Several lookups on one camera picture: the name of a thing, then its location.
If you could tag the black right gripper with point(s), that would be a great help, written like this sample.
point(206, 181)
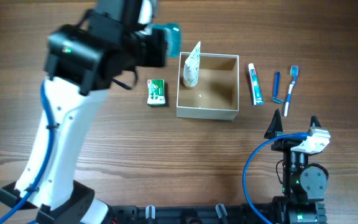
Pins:
point(275, 129)

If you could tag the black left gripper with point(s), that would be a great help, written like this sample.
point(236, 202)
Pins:
point(158, 56)

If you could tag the blue mouthwash bottle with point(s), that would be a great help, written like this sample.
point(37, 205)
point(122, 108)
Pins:
point(172, 38)

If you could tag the green white soap box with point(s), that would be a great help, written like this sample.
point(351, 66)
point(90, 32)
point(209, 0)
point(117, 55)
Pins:
point(156, 92)

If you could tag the white floral lotion tube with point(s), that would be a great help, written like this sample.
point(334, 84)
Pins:
point(192, 66)

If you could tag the white cardboard box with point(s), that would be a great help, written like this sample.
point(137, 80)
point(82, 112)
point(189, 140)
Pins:
point(216, 95)

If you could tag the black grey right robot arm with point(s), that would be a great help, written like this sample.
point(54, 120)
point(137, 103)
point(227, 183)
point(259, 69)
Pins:
point(303, 183)

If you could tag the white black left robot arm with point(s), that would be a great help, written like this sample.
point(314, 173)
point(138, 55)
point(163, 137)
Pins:
point(81, 66)

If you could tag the blue disposable razor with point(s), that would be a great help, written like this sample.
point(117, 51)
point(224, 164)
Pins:
point(276, 85)

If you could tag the teal toothpaste tube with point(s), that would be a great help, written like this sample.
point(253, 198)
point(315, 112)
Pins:
point(256, 91)

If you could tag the blue white toothbrush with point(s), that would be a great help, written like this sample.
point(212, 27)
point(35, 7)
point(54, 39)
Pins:
point(294, 70)

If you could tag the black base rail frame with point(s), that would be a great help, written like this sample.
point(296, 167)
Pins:
point(240, 214)

